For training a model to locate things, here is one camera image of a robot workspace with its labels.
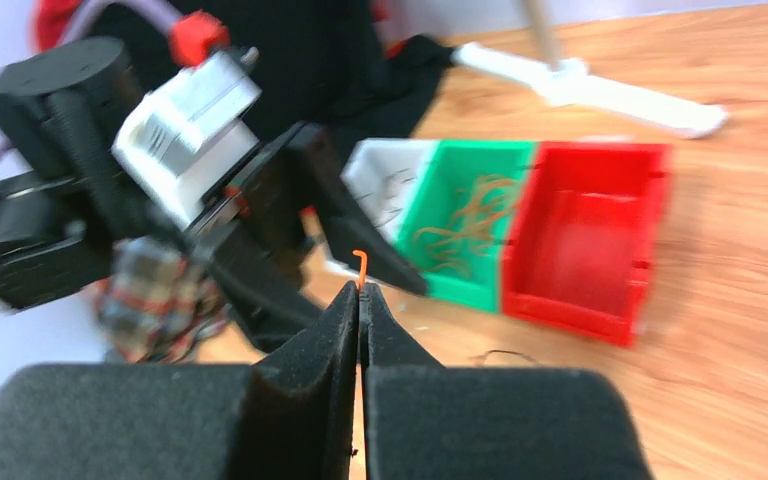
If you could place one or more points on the white plastic bin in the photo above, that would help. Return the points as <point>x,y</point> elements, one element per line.
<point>384,176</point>

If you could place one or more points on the red plastic bin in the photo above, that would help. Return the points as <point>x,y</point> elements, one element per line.
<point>579,252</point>

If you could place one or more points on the red t-shirt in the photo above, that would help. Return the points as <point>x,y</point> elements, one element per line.
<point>49,20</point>

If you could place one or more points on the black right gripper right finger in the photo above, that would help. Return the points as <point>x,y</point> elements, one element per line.
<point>423,420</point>

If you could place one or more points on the green plastic bin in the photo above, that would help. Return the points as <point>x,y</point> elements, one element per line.
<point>457,227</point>

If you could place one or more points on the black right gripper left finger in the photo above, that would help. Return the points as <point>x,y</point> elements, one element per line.
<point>288,416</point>

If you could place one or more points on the plaid flannel shirt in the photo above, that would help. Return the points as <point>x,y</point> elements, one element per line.
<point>156,306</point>

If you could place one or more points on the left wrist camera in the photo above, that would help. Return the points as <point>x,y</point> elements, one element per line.
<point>187,135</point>

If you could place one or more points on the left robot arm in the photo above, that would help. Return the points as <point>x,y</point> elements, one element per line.
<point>110,162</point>

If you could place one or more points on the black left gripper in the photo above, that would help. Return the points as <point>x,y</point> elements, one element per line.
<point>251,238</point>

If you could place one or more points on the black t-shirt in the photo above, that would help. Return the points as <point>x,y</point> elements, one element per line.
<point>323,62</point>

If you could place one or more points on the white stand with metal pole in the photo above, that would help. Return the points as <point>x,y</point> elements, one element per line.
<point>567,81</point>

